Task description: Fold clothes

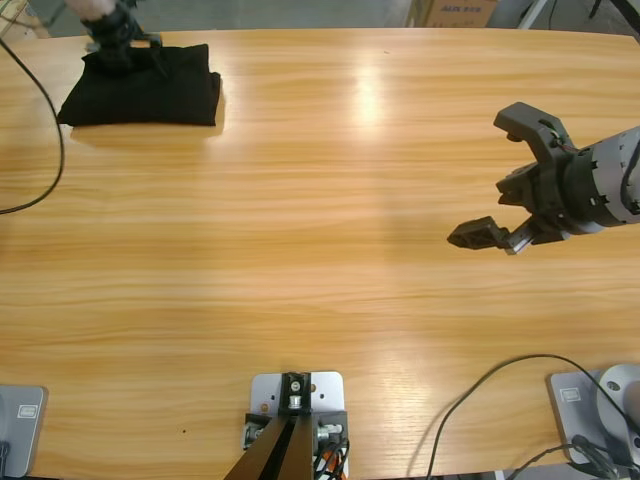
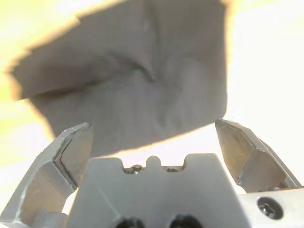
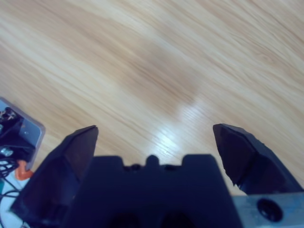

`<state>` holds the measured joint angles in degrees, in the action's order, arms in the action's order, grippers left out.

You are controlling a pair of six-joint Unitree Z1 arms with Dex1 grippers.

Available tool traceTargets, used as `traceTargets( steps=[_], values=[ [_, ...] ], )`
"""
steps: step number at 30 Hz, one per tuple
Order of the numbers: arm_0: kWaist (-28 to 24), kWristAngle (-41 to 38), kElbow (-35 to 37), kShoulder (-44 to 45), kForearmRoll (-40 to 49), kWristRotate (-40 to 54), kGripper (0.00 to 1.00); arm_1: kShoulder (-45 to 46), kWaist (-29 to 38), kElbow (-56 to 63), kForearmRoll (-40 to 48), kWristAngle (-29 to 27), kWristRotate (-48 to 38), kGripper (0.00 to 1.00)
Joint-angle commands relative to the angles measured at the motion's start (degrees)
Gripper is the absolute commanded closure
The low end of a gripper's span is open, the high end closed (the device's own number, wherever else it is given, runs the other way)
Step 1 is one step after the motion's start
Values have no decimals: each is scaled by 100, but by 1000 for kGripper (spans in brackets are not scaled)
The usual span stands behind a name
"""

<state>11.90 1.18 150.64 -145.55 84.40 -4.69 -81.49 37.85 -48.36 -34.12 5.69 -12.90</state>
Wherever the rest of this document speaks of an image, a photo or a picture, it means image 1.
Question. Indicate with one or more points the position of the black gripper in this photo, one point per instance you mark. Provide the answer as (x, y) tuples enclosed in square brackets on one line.
[(112, 37), (550, 200)]

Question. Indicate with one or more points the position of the black Unitree polo shirt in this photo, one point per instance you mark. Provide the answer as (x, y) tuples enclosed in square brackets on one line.
[(150, 95)]

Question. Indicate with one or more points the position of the grey arm base disc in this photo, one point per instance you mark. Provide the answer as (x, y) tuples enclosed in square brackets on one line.
[(620, 390)]

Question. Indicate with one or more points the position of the wooden crate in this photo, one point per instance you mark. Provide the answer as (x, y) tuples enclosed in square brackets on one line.
[(20, 20)]

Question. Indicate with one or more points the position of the white box with AUX print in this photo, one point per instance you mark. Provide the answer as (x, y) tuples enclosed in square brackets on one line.
[(460, 17)]

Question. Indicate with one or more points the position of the grey metal stand leg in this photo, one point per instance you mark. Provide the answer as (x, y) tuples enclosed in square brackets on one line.
[(530, 15)]

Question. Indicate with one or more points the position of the white metal mounting plate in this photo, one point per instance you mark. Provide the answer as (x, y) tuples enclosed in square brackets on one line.
[(265, 387)]

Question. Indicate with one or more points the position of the black diagonal bar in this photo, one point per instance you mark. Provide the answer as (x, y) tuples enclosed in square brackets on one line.
[(625, 12)]

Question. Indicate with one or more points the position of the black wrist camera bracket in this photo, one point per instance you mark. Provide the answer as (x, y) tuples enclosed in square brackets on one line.
[(530, 125)]

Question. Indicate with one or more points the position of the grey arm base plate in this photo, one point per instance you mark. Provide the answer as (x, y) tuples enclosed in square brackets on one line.
[(565, 415), (25, 440)]

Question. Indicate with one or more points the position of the black corner bracket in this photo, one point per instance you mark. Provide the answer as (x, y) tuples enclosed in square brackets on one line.
[(255, 417), (340, 420), (296, 382)]

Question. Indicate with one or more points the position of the dark aluminium camera post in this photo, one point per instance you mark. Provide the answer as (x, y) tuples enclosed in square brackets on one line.
[(280, 455)]

